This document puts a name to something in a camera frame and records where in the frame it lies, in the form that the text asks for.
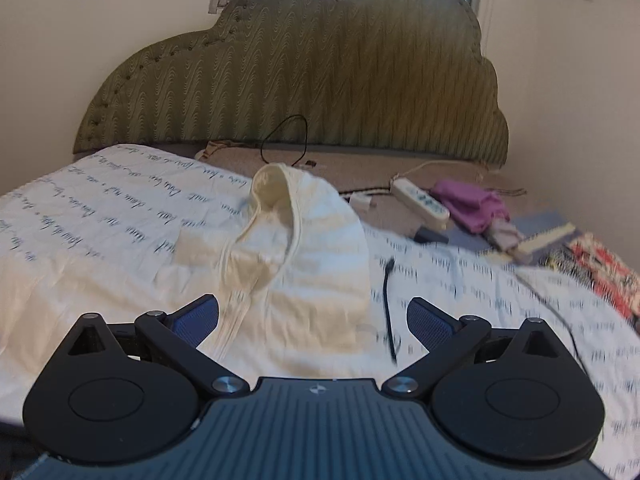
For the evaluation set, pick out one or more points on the red patterned cloth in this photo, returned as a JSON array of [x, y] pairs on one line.
[[600, 270]]

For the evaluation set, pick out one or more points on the white script printed bed sheet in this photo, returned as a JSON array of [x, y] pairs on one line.
[[120, 195]]

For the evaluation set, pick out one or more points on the white power strip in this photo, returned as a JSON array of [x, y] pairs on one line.
[[419, 199]]

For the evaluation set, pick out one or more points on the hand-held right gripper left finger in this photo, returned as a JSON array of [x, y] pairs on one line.
[[196, 321]]

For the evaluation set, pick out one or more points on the green padded headboard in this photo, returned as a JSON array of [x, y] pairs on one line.
[[320, 70]]

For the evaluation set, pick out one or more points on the white charger adapter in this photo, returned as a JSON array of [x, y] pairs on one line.
[[362, 200]]

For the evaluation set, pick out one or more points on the blue and cream folded cloth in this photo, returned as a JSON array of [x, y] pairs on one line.
[[542, 235]]

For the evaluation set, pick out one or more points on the grey brown mattress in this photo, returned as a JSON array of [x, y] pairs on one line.
[[345, 170]]

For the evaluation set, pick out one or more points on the cream white garment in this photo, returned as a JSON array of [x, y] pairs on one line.
[[320, 240]]

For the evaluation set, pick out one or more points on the purple cloth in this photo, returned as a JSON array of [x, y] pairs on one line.
[[470, 205]]

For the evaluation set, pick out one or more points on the grey folded cloth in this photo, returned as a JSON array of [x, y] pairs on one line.
[[506, 234]]

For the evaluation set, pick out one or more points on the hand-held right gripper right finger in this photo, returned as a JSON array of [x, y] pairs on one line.
[[431, 324]]

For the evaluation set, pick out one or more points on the black plug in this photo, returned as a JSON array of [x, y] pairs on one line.
[[429, 235]]

